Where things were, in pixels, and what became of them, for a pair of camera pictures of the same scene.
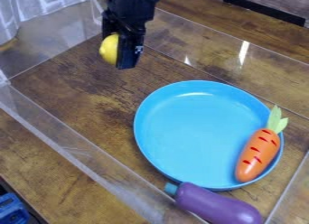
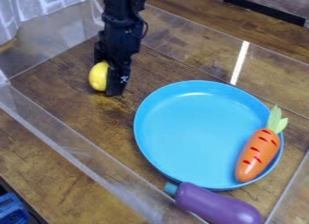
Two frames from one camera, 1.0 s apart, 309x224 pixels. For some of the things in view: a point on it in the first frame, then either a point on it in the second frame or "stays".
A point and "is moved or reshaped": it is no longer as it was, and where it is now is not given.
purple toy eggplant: [210, 207] stays
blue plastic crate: [14, 210] stays
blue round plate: [192, 127] stays
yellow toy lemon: [109, 48] is moved or reshaped
